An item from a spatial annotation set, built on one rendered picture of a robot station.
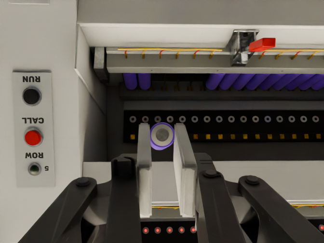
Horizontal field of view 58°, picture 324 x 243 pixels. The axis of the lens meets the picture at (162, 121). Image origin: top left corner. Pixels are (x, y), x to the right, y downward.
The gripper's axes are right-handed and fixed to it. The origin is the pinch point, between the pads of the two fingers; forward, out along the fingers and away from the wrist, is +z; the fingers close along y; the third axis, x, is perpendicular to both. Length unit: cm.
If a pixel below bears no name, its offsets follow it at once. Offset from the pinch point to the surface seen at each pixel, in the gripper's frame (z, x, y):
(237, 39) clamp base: 16.0, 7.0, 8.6
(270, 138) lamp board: 28.0, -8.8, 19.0
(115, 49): 19.8, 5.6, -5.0
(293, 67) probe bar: 19.3, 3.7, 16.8
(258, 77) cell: 23.6, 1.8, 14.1
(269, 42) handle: 9.7, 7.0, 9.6
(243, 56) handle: 16.2, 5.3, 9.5
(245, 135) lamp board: 28.3, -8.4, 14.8
